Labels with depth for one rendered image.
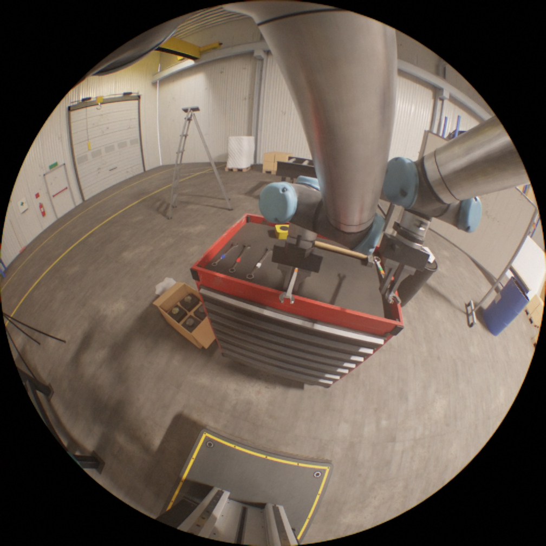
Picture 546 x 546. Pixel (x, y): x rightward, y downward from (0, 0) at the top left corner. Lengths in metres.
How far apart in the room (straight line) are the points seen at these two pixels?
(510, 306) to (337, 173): 3.71
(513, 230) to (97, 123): 12.86
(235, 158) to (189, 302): 6.04
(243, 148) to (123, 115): 7.43
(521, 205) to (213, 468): 3.67
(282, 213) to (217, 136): 9.71
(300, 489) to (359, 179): 1.14
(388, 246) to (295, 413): 1.18
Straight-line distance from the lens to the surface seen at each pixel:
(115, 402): 1.75
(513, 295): 3.75
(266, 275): 0.63
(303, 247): 0.39
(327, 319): 0.57
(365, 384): 1.58
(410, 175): 0.27
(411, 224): 0.45
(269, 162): 6.61
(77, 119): 10.72
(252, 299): 0.59
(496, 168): 0.24
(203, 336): 1.33
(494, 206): 2.89
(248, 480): 1.07
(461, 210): 0.37
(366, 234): 0.28
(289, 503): 1.14
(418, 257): 0.49
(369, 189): 0.18
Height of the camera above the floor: 1.34
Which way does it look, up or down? 43 degrees down
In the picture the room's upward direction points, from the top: 6 degrees clockwise
